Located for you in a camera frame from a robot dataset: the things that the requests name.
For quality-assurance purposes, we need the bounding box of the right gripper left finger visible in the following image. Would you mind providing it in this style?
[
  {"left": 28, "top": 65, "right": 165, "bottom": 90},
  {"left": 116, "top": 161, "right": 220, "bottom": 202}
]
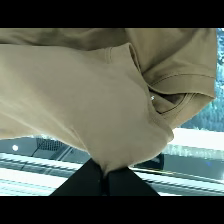
[{"left": 49, "top": 158, "right": 105, "bottom": 197}]

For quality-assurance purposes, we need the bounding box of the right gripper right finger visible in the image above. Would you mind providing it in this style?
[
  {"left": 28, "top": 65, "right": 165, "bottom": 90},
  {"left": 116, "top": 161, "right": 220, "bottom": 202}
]
[{"left": 105, "top": 166, "right": 161, "bottom": 197}]

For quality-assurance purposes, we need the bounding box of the tan T-shirt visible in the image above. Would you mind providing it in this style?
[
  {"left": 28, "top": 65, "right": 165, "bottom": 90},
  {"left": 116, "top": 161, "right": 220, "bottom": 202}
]
[{"left": 0, "top": 27, "right": 219, "bottom": 177}]

